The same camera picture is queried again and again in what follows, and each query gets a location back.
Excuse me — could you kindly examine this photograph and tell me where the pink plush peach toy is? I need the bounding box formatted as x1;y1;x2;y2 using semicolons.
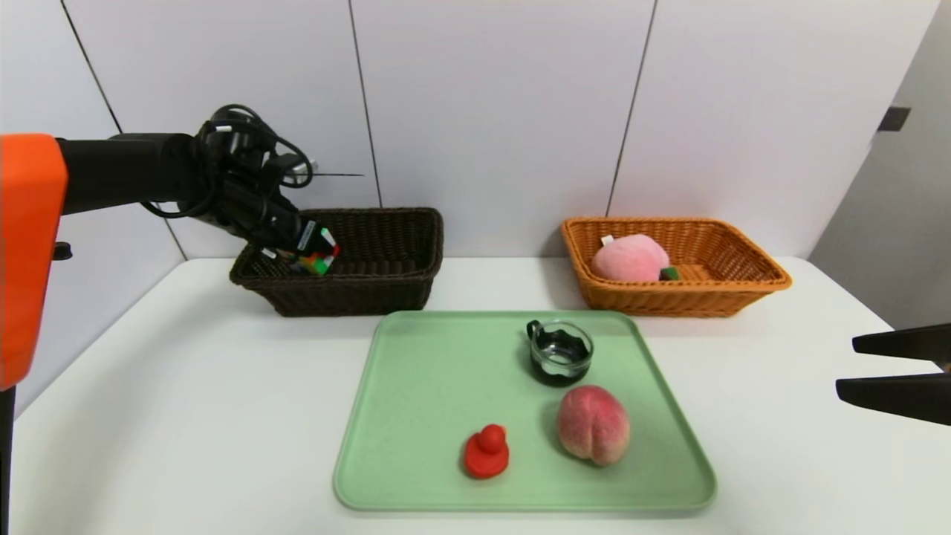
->
591;234;681;282

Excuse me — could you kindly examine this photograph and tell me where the multicoloured puzzle cube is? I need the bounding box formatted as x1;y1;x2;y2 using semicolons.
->
292;227;341;276

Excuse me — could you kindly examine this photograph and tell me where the red rubber duck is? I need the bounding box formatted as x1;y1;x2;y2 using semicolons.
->
464;424;510;479

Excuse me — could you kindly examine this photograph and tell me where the realistic pink peach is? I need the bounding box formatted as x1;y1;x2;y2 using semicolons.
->
556;384;632;467

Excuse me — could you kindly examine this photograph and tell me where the dark brown wicker basket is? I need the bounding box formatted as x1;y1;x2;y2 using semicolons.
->
230;207;444;318

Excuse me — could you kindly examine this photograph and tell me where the orange wicker basket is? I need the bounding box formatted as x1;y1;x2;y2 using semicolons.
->
561;216;792;319

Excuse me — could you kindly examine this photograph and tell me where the light green plastic tray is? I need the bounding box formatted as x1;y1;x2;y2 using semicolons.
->
333;311;717;512

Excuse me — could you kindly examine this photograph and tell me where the glass cup with black handle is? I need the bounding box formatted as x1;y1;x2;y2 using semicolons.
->
526;320;594;387

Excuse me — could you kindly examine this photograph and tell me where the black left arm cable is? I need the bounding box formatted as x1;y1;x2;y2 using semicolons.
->
141;104;314;220

